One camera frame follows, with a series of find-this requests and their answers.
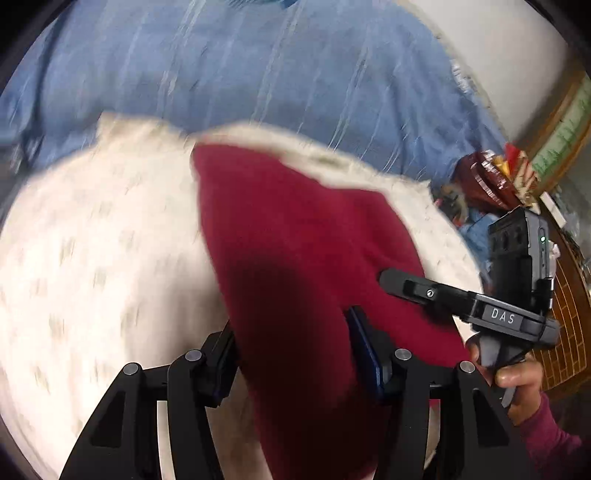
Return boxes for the red knit garment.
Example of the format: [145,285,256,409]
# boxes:
[192,144,467,479]

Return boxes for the magenta sleeve forearm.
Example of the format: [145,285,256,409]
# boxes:
[518,393,586,479]

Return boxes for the person's right hand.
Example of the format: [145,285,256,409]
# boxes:
[466,342,543,426]

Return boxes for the wicker wooden cabinet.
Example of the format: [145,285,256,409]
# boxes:
[534,214,590,401]

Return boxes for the cream leaf-print pillow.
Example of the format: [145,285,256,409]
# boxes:
[1,114,483,479]

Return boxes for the wooden framed picture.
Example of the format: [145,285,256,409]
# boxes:
[520,63,590,197]

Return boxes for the blue plaid duvet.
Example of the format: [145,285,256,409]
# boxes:
[1,1,505,183]

